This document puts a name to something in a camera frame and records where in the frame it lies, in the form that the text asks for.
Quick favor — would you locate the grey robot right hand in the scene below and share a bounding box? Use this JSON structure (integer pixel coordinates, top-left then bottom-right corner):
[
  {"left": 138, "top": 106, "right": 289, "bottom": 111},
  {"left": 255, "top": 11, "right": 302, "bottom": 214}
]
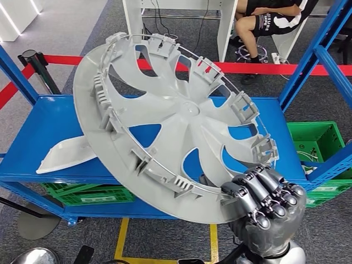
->
[{"left": 199, "top": 164, "right": 307, "bottom": 257}]

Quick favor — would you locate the grey plastic wheel hubcap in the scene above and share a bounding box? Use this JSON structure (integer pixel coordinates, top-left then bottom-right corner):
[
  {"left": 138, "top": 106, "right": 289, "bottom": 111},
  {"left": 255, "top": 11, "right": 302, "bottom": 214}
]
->
[{"left": 73, "top": 32, "right": 279, "bottom": 225}]

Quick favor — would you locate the white curved plastic trim part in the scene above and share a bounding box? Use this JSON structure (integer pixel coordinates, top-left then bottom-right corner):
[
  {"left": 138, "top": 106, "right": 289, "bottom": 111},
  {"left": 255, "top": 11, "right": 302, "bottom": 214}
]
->
[{"left": 36, "top": 135, "right": 97, "bottom": 175}]

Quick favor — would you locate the blue metal shelf rack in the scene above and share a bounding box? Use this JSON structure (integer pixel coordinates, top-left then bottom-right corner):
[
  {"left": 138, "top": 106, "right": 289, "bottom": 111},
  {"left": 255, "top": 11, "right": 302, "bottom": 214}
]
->
[{"left": 0, "top": 0, "right": 352, "bottom": 227}]

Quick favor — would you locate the green plastic crate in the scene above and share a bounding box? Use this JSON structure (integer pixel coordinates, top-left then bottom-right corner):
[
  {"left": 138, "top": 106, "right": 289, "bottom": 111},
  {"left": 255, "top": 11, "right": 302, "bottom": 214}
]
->
[
  {"left": 286, "top": 121, "right": 352, "bottom": 199},
  {"left": 41, "top": 182, "right": 130, "bottom": 198},
  {"left": 54, "top": 185, "right": 135, "bottom": 207},
  {"left": 305, "top": 196, "right": 330, "bottom": 208}
]

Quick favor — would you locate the red barrier belt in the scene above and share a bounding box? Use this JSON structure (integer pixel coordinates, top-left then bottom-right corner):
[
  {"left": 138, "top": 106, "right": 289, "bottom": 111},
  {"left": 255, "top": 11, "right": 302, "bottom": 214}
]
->
[
  {"left": 44, "top": 54, "right": 352, "bottom": 77},
  {"left": 0, "top": 64, "right": 35, "bottom": 110}
]

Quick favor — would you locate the chrome stool base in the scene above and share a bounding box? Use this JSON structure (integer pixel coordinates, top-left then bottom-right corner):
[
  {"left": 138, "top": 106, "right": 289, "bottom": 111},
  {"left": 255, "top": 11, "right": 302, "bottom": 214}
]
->
[{"left": 235, "top": 43, "right": 267, "bottom": 63}]

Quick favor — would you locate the white desk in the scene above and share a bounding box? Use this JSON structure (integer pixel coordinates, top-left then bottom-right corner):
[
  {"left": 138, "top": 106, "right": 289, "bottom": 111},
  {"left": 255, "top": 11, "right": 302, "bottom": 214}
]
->
[
  {"left": 270, "top": 16, "right": 308, "bottom": 64},
  {"left": 122, "top": 0, "right": 238, "bottom": 63}
]

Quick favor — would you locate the seated person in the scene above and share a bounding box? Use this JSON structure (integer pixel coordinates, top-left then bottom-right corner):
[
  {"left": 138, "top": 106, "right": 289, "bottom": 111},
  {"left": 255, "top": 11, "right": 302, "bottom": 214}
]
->
[{"left": 230, "top": 0, "right": 320, "bottom": 85}]

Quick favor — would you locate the black office chair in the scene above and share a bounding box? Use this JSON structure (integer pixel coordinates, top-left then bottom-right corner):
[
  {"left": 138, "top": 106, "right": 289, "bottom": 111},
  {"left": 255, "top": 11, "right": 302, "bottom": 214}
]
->
[{"left": 334, "top": 14, "right": 352, "bottom": 65}]

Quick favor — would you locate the black stanchion with round base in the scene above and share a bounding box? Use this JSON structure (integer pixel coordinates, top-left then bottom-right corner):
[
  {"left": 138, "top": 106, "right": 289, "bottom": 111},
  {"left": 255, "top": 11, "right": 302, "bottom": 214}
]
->
[{"left": 0, "top": 196, "right": 61, "bottom": 241}]

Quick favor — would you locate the white cable bundle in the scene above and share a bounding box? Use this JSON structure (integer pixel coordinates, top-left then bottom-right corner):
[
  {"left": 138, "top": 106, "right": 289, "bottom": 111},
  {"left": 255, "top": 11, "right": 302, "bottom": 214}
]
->
[{"left": 296, "top": 149, "right": 318, "bottom": 163}]

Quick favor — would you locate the black cable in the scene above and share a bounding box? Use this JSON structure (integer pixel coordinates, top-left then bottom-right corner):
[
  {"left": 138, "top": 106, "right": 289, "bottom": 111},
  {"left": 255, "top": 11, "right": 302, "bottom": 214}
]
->
[
  {"left": 156, "top": 0, "right": 171, "bottom": 35},
  {"left": 192, "top": 0, "right": 210, "bottom": 53}
]

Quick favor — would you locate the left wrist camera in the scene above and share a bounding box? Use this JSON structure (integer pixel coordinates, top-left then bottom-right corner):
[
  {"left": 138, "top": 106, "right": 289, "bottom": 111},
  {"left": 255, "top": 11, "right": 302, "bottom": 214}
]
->
[{"left": 73, "top": 245, "right": 95, "bottom": 264}]

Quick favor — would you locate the black belt stanchion post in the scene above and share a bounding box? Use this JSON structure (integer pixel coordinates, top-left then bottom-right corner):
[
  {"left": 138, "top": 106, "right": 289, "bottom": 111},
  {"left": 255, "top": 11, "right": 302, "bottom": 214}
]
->
[{"left": 17, "top": 49, "right": 61, "bottom": 96}]

